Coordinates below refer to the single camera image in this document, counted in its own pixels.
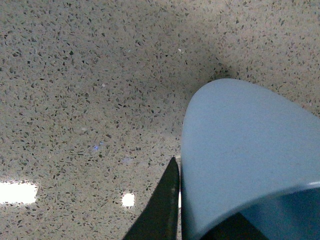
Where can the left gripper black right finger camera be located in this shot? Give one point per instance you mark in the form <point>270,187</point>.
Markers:
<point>235,227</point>

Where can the blue plastic cup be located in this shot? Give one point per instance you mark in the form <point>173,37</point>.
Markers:
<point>248,150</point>

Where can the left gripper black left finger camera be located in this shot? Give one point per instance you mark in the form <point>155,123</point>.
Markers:
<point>159,219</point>

